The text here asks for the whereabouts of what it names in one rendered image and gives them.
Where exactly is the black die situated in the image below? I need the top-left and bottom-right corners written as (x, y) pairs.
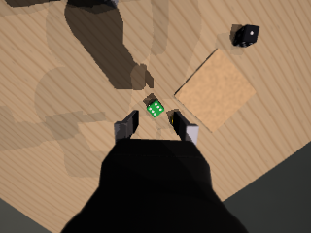
top-left (234, 24), bottom-right (259, 48)

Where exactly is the green die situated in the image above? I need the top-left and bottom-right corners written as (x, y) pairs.
top-left (147, 99), bottom-right (164, 117)

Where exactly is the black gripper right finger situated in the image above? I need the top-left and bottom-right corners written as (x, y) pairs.
top-left (173, 112), bottom-right (199, 145)

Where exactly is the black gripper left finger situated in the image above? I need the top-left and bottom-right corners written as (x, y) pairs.
top-left (114, 110), bottom-right (139, 143)

